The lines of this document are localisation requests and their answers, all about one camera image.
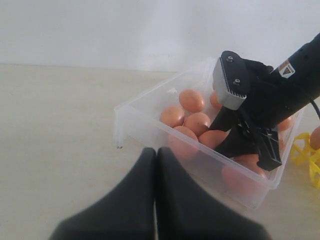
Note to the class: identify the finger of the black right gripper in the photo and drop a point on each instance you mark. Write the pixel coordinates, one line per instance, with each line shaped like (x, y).
(238, 142)
(225, 120)

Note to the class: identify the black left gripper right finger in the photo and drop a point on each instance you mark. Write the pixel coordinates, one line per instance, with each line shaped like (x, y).
(185, 211)

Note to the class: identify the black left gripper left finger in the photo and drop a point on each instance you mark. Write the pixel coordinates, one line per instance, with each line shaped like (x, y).
(125, 213)

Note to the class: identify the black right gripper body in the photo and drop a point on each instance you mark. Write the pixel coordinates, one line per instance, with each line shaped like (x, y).
(275, 94)

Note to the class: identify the brown egg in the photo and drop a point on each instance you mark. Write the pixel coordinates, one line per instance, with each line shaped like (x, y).
(214, 101)
(314, 139)
(198, 123)
(281, 144)
(247, 159)
(173, 116)
(285, 124)
(181, 149)
(212, 138)
(239, 183)
(192, 100)

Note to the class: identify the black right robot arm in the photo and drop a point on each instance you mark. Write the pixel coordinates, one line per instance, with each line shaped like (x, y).
(309, 53)

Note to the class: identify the clear plastic bin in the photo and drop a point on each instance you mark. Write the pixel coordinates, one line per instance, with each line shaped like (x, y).
(139, 119)

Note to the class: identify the yellow plastic egg tray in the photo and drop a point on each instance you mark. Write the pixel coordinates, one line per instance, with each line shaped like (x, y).
(301, 152)

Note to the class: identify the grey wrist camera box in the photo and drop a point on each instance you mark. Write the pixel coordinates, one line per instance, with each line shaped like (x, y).
(231, 80)

